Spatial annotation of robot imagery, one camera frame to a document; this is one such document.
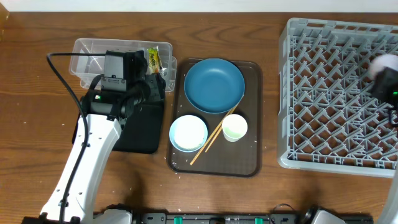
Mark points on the clear plastic waste bin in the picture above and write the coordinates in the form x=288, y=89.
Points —
x=92, y=63

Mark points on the dark blue plate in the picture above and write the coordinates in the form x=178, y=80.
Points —
x=214, y=85

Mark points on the black plastic tray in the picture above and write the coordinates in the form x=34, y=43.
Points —
x=141, y=131

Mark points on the grey dishwasher rack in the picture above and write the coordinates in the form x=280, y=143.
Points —
x=328, y=121

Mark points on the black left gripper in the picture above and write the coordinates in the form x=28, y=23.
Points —
x=156, y=94

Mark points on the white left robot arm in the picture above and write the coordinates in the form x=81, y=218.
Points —
x=103, y=112

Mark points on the yellow green snack wrapper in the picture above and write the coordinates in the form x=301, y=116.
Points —
x=155, y=64

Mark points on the light blue rice bowl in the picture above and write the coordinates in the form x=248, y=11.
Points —
x=188, y=133

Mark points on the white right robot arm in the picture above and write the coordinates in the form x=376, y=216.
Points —
x=385, y=90

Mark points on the wooden chopstick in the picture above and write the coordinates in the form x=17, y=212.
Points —
x=218, y=129
x=199, y=152

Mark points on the white cup green inside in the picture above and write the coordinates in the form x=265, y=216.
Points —
x=234, y=127

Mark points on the white cup pink inside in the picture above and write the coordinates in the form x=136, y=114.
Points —
x=381, y=62

